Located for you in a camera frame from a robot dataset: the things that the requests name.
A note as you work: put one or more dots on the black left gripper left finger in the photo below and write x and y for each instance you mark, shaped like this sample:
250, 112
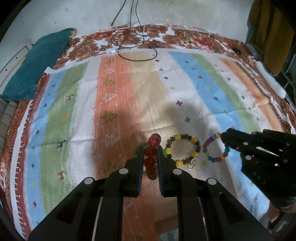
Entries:
93, 210

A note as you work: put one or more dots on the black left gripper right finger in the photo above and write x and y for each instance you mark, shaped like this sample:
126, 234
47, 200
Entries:
206, 209

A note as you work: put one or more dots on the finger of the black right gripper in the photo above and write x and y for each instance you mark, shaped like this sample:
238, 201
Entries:
241, 141

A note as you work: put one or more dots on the white jewelry box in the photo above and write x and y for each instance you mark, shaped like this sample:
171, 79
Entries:
167, 229

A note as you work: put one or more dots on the person's right hand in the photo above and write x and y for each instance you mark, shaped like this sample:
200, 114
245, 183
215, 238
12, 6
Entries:
273, 213

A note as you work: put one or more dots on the green jade bangle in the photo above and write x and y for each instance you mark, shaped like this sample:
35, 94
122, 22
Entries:
150, 155

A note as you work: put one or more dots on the white remote control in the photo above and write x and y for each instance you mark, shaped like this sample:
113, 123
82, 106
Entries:
277, 88

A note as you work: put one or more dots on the striped colourful bed cloth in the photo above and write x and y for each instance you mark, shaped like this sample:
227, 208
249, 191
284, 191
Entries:
88, 117

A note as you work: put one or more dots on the mustard yellow hanging garment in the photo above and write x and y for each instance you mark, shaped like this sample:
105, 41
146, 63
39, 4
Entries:
274, 23

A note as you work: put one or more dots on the striped grey mattress edge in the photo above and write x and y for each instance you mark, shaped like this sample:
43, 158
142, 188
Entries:
8, 110

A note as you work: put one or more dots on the teal pillow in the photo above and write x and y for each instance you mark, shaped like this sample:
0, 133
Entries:
43, 54

